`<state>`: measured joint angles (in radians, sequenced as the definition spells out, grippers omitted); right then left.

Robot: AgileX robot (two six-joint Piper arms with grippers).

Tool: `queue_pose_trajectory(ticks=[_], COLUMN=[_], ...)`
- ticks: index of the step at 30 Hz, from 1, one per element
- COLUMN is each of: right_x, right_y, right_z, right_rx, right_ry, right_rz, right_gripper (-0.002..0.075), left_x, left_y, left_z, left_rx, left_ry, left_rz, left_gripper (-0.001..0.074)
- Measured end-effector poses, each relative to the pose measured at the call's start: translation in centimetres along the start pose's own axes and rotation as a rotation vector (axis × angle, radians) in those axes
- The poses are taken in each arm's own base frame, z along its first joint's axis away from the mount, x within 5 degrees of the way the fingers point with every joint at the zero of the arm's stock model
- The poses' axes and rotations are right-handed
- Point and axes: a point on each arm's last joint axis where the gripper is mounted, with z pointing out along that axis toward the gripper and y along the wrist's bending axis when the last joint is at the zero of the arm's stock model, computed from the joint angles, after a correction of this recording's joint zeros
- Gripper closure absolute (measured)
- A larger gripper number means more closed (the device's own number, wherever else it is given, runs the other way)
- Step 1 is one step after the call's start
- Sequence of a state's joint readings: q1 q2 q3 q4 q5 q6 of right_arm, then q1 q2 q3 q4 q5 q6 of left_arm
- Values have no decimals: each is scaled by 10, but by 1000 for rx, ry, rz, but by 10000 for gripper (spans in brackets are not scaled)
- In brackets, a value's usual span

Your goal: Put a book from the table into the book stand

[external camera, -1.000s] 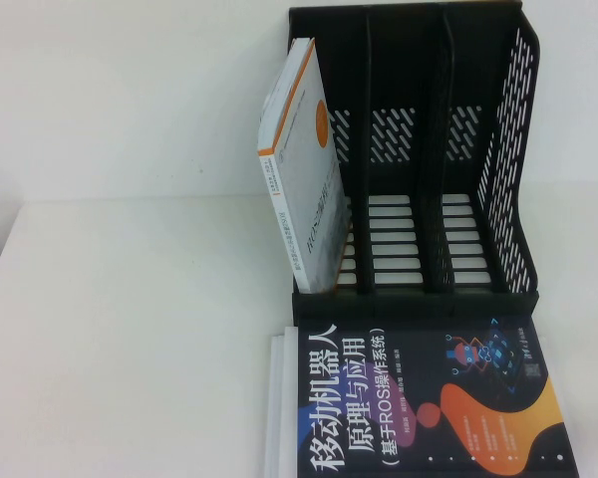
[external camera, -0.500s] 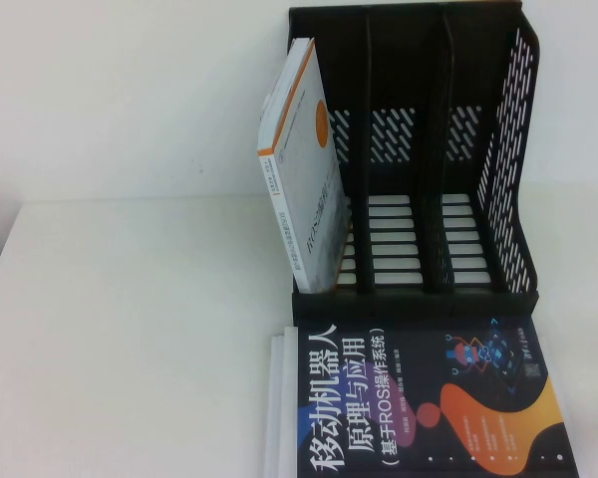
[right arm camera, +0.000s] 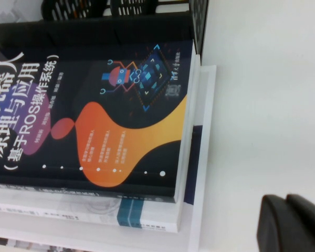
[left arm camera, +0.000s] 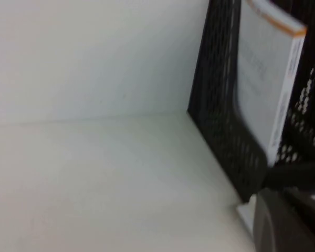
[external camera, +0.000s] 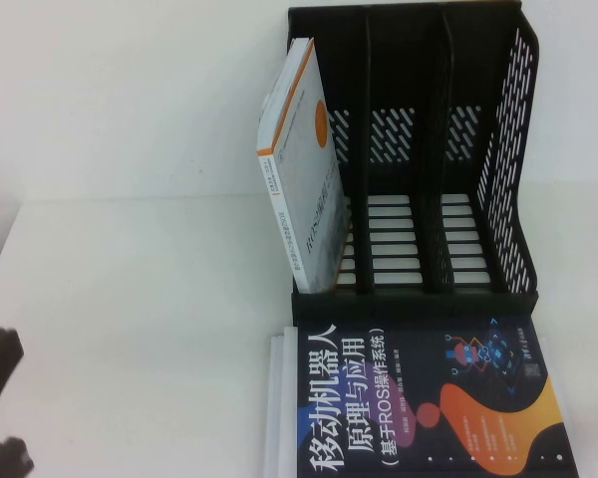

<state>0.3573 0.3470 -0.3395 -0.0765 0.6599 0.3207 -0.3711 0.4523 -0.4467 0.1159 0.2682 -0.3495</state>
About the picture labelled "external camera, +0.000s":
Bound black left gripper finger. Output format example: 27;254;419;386
0;436;36;478
0;327;25;442

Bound white orange ROS2 book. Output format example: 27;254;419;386
255;37;354;296

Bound dark robot book orange blob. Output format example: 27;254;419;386
293;318;582;478

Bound black plastic book stand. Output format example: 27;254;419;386
287;4;544;320

